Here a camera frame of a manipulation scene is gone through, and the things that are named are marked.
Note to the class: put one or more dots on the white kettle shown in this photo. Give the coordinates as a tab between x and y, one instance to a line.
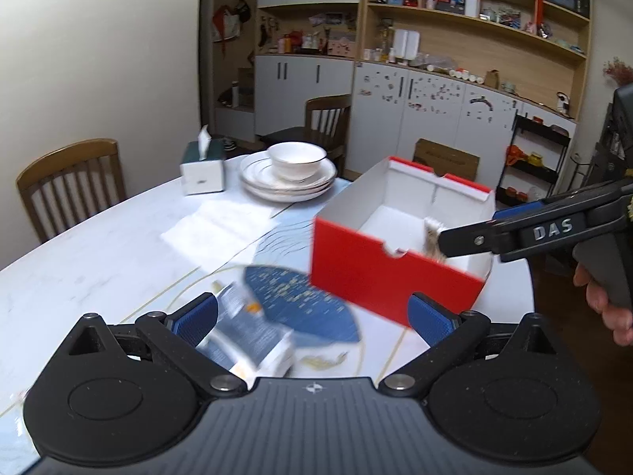
563	102

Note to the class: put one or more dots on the green and white tissue box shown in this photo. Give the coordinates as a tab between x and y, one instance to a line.
200	175

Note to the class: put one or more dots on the red and white cardboard box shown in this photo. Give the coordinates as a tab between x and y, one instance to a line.
376	277

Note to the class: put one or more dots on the white paper sheet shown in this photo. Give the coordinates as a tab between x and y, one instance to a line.
217	232

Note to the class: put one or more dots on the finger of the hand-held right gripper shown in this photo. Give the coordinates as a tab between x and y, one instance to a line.
465	242
519	209

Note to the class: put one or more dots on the dark wooden chair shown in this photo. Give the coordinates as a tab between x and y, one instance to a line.
324	118

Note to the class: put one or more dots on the clear plastic bag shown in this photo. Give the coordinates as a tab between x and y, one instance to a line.
435	62

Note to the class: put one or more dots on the pink storage box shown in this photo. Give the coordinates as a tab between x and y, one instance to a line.
341	48

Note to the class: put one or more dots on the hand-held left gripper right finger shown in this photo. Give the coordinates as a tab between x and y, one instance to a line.
430	319

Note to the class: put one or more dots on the person's right hand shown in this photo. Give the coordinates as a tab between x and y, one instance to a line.
620	324

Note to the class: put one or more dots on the cotton swab pack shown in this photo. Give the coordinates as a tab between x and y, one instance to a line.
431	240

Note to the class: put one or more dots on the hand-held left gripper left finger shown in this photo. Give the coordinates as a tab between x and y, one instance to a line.
198	317

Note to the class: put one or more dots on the dark sneakers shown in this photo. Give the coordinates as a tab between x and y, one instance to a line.
229	144

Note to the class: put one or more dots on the small brown paper bag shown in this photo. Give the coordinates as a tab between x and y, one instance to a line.
492	79

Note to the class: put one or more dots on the red dried flower bunch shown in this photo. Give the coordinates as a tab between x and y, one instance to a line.
618	69

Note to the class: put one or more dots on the blue and white sachet packet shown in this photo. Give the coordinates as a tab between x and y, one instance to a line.
247	331

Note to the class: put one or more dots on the white canister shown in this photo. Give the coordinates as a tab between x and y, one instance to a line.
413	45
400	44

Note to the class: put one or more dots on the black rack cart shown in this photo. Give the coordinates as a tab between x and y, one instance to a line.
536	170

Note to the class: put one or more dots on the white cabinet with stickers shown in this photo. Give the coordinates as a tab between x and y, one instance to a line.
435	114

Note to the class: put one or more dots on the white tote bag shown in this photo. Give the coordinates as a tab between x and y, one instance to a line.
227	22

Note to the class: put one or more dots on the light wooden chair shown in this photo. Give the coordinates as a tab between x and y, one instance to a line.
69	193

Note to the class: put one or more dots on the white gold-rimmed bowl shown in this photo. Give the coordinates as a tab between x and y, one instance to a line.
295	161

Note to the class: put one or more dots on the wooden shelf unit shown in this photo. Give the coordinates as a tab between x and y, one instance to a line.
445	34

